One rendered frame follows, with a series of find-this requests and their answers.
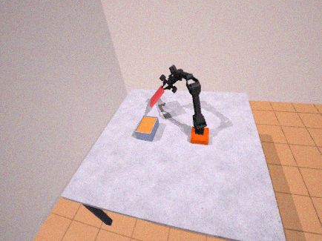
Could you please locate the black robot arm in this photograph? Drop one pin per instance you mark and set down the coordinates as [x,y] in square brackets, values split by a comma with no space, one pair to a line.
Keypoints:
[194,89]

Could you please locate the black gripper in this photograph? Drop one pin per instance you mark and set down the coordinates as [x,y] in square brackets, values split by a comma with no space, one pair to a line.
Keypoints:
[170,83]

